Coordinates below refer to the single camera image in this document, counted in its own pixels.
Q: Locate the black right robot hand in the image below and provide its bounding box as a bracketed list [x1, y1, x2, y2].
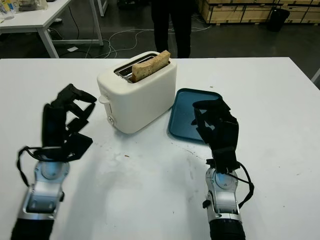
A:
[191, 97, 240, 153]

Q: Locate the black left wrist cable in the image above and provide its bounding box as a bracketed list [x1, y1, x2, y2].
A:
[16, 146, 48, 187]

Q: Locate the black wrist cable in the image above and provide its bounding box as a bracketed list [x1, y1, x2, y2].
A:
[16, 146, 48, 187]
[234, 162, 255, 208]

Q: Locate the white floor cable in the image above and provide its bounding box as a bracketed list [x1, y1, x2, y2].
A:
[84, 26, 208, 59]

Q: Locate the clear bag with brown contents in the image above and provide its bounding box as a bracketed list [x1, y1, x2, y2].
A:
[17, 0, 48, 12]

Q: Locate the wooden crate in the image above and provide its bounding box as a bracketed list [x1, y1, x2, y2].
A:
[198, 0, 320, 26]

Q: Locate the person in black trousers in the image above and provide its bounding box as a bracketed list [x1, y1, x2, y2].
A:
[150, 0, 193, 59]

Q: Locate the cream white two-slot toaster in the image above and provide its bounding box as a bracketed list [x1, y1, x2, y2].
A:
[96, 50, 178, 135]

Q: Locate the slice of brown bread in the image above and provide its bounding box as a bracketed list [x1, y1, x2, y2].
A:
[131, 49, 171, 83]

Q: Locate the clear plastic cup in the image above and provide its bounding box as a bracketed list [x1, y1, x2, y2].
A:
[0, 0, 15, 23]

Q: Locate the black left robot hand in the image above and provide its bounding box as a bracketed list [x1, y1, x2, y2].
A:
[40, 83, 98, 151]

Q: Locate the white office table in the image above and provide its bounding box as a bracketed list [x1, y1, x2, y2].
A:
[0, 0, 104, 59]

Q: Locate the black waste bin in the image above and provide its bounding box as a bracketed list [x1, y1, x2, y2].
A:
[268, 8, 291, 33]

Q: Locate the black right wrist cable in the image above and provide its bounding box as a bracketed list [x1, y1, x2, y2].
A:
[234, 162, 255, 208]

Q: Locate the teal rectangular tray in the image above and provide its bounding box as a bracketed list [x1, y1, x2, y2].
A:
[166, 87, 226, 146]

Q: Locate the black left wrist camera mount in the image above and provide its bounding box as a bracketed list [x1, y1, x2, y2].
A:
[32, 132, 94, 163]

